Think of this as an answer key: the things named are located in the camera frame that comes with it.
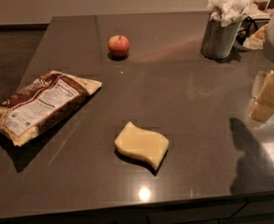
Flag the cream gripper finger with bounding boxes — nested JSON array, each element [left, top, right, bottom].
[[248, 69, 274, 123]]

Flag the red apple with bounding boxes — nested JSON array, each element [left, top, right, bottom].
[[107, 35, 130, 58]]

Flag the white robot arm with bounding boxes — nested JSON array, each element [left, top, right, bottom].
[[248, 16, 274, 123]]

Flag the yellow sponge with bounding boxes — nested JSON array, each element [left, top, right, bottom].
[[115, 121, 169, 171]]

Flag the grey metal bucket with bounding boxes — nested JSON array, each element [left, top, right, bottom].
[[200, 20, 241, 60]]

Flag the white crumpled paper napkins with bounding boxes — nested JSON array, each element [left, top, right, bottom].
[[207, 0, 255, 27]]

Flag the brown white snack bag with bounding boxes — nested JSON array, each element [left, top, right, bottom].
[[0, 70, 102, 147]]

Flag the black wire basket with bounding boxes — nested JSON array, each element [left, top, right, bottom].
[[236, 17, 269, 45]]

